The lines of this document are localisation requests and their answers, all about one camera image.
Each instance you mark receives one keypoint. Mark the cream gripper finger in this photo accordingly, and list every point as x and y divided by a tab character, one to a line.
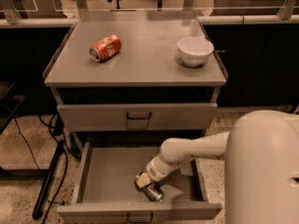
142	180

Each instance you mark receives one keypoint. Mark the silver blue redbull can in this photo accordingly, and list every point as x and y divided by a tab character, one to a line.
153	192

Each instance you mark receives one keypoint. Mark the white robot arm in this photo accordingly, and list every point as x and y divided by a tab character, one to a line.
261	155

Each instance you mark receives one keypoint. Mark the open middle grey drawer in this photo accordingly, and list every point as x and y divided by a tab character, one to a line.
105	189

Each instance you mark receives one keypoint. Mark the closed upper grey drawer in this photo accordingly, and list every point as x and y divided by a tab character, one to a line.
96	118

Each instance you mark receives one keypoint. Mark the grey drawer cabinet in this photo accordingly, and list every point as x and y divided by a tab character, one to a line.
147	70

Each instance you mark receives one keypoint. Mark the orange soda can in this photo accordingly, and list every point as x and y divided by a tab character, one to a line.
105	48

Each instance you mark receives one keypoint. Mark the black floor bar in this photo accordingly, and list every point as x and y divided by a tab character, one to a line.
37	212

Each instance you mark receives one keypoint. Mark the white ceramic bowl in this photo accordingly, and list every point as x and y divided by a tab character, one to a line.
194	51

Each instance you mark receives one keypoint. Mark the black middle drawer handle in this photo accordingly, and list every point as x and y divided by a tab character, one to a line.
137	219

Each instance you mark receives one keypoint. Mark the black drawer handle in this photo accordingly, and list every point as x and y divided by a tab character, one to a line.
138	115
137	219

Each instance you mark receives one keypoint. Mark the black upper drawer handle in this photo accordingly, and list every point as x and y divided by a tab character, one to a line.
138	115

